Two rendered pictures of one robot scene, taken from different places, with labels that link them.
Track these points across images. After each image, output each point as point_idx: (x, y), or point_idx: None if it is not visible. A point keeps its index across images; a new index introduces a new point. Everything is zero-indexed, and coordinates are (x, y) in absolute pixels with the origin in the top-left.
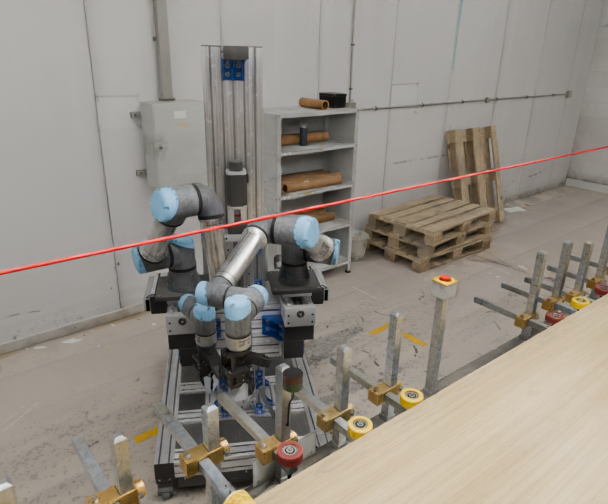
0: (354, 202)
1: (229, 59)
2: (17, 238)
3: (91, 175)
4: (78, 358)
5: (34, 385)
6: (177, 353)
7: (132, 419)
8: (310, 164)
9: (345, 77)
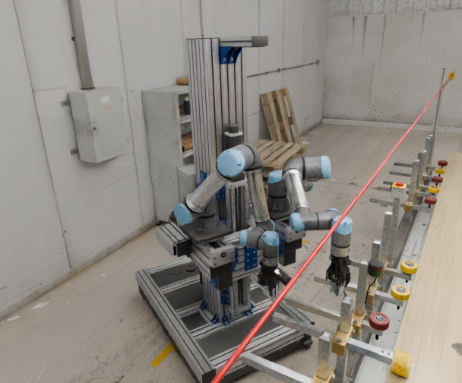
0: None
1: (254, 46)
2: None
3: (36, 159)
4: (56, 318)
5: (32, 349)
6: (155, 289)
7: (139, 350)
8: (186, 128)
9: None
